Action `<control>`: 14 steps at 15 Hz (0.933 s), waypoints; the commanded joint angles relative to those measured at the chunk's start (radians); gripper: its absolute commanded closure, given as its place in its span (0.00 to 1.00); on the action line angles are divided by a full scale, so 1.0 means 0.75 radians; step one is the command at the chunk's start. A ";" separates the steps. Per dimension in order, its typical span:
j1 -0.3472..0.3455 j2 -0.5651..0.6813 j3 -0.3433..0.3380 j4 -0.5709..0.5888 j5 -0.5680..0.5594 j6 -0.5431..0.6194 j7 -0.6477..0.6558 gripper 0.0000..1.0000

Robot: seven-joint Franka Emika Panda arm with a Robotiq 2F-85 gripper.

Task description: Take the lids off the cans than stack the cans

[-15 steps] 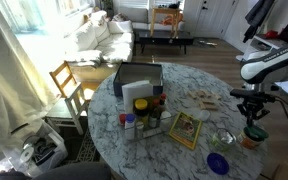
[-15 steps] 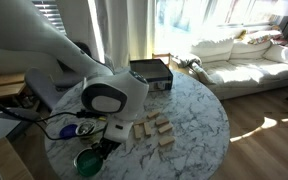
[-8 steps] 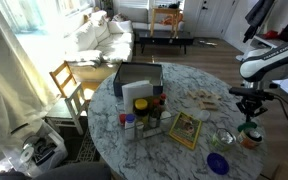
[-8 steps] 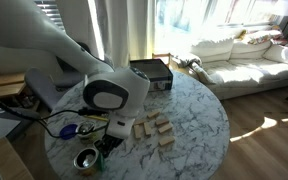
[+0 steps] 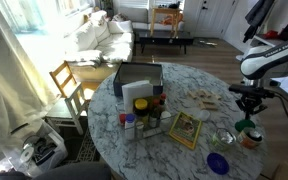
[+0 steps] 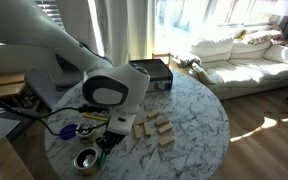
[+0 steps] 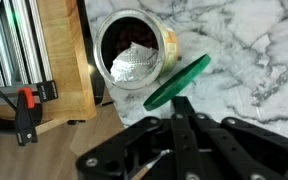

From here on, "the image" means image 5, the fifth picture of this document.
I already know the black coffee table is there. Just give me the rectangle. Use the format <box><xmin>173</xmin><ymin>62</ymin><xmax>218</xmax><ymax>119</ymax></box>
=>
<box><xmin>133</xmin><ymin>29</ymin><xmax>195</xmax><ymax>55</ymax></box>

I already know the small red cap jar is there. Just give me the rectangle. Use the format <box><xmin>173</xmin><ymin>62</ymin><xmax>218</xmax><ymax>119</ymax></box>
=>
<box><xmin>118</xmin><ymin>113</ymin><xmax>128</xmax><ymax>127</ymax></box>

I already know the glass shaker metal top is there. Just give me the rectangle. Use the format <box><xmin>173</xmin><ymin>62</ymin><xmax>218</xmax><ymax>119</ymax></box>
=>
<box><xmin>135</xmin><ymin>120</ymin><xmax>145</xmax><ymax>139</ymax></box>

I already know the white napkin stack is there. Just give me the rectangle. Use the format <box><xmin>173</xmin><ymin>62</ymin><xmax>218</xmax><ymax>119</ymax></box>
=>
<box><xmin>121</xmin><ymin>79</ymin><xmax>154</xmax><ymax>114</ymax></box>

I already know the wire condiment caddy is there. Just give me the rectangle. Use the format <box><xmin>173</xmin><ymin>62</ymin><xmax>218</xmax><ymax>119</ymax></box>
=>
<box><xmin>115</xmin><ymin>99</ymin><xmax>179</xmax><ymax>144</ymax></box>

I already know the green house plant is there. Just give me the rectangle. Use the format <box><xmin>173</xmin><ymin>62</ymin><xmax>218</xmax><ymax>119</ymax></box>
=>
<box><xmin>100</xmin><ymin>0</ymin><xmax>115</xmax><ymax>18</ymax></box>

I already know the yellow wooden side table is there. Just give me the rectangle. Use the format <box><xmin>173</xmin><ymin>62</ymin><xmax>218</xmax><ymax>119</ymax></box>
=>
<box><xmin>149</xmin><ymin>7</ymin><xmax>182</xmax><ymax>38</ymax></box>

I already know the cream window curtain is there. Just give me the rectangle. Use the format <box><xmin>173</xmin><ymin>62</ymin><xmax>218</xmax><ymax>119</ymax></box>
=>
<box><xmin>0</xmin><ymin>0</ymin><xmax>57</xmax><ymax>168</ymax></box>

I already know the silver compact disc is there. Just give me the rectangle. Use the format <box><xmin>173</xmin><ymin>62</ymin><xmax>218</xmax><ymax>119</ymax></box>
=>
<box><xmin>19</xmin><ymin>146</ymin><xmax>35</xmax><ymax>163</ymax></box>

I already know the black patterned rug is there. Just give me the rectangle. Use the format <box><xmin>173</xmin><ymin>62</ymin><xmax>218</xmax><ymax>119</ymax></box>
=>
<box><xmin>60</xmin><ymin>126</ymin><xmax>102</xmax><ymax>164</ymax></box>

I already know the red object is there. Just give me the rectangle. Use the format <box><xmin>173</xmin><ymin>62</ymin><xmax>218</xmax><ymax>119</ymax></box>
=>
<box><xmin>262</xmin><ymin>30</ymin><xmax>280</xmax><ymax>40</ymax></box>

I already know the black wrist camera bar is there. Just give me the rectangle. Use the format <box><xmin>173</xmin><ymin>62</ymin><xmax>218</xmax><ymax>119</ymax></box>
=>
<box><xmin>228</xmin><ymin>84</ymin><xmax>275</xmax><ymax>100</ymax></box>

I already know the white door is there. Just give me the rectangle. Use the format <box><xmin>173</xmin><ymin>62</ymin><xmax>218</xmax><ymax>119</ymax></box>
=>
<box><xmin>192</xmin><ymin>0</ymin><xmax>237</xmax><ymax>38</ymax></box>

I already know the white lid jar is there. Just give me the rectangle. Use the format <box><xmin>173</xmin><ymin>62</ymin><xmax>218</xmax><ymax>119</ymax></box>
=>
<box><xmin>159</xmin><ymin>110</ymin><xmax>173</xmax><ymax>128</ymax></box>

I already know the dark sauce bottle red cap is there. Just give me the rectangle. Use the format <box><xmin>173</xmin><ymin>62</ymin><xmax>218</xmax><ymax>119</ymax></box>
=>
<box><xmin>149</xmin><ymin>98</ymin><xmax>162</xmax><ymax>128</ymax></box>

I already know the white bottle blue cap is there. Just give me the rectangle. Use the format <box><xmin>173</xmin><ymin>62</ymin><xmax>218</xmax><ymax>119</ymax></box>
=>
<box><xmin>124</xmin><ymin>113</ymin><xmax>137</xmax><ymax>141</ymax></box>

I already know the yellow framed picture book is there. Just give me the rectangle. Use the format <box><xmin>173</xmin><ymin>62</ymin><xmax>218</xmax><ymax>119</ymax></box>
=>
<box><xmin>168</xmin><ymin>110</ymin><xmax>203</xmax><ymax>151</ymax></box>

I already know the white sectional sofa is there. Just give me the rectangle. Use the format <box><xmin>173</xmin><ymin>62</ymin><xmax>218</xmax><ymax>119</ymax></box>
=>
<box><xmin>63</xmin><ymin>6</ymin><xmax>186</xmax><ymax>73</ymax></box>

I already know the grey upholstered chair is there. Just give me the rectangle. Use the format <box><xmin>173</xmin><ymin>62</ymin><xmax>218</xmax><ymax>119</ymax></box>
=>
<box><xmin>0</xmin><ymin>161</ymin><xmax>112</xmax><ymax>180</ymax></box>

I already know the clear plastic storage bin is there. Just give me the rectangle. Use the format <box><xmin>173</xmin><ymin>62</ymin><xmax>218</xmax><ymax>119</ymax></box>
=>
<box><xmin>3</xmin><ymin>121</ymin><xmax>68</xmax><ymax>178</ymax></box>

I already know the yellow lid jar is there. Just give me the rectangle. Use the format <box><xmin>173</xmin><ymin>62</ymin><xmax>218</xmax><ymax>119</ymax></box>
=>
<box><xmin>133</xmin><ymin>98</ymin><xmax>150</xmax><ymax>128</ymax></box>

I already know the clear glass cup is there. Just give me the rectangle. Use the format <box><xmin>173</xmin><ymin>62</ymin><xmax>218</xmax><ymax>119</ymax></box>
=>
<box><xmin>211</xmin><ymin>128</ymin><xmax>238</xmax><ymax>151</ymax></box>

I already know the blue plastic can lid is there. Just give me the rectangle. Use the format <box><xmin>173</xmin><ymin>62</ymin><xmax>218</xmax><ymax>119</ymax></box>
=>
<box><xmin>206</xmin><ymin>152</ymin><xmax>231</xmax><ymax>176</ymax></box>

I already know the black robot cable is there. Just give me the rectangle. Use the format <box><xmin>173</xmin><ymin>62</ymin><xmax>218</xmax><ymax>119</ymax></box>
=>
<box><xmin>272</xmin><ymin>92</ymin><xmax>288</xmax><ymax>133</ymax></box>

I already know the yellow wooden chair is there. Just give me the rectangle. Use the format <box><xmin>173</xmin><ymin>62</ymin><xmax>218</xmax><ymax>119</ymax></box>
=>
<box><xmin>48</xmin><ymin>60</ymin><xmax>95</xmax><ymax>101</ymax></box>

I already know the dark blue cardboard box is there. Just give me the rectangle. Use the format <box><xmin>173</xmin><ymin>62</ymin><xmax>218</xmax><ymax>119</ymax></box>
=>
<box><xmin>112</xmin><ymin>61</ymin><xmax>164</xmax><ymax>98</ymax></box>

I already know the dark hanging jacket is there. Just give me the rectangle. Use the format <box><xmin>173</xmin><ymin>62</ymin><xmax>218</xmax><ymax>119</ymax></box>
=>
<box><xmin>243</xmin><ymin>0</ymin><xmax>276</xmax><ymax>44</ymax></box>

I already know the orange label tin can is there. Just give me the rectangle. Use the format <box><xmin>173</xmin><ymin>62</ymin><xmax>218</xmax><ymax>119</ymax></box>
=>
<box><xmin>237</xmin><ymin>126</ymin><xmax>265</xmax><ymax>150</ymax></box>

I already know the green plastic can lid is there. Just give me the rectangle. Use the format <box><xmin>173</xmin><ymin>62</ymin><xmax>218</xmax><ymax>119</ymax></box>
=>
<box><xmin>234</xmin><ymin>118</ymin><xmax>257</xmax><ymax>133</ymax></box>

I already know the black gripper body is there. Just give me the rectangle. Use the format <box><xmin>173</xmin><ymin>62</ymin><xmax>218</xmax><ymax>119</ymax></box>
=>
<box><xmin>235</xmin><ymin>95</ymin><xmax>269</xmax><ymax>117</ymax></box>

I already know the white wooden stool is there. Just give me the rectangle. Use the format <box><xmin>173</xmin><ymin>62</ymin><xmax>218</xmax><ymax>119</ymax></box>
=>
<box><xmin>44</xmin><ymin>83</ymin><xmax>90</xmax><ymax>136</ymax></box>

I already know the orange toy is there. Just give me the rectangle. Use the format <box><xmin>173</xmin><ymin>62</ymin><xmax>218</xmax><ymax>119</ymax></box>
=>
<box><xmin>160</xmin><ymin>13</ymin><xmax>184</xmax><ymax>27</ymax></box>

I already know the slim bottle red cap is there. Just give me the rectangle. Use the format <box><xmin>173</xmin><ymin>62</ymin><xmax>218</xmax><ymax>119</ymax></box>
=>
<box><xmin>159</xmin><ymin>93</ymin><xmax>168</xmax><ymax>113</ymax></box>

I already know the floral throw pillow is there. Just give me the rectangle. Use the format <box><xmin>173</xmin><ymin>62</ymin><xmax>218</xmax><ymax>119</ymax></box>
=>
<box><xmin>112</xmin><ymin>13</ymin><xmax>130</xmax><ymax>23</ymax></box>

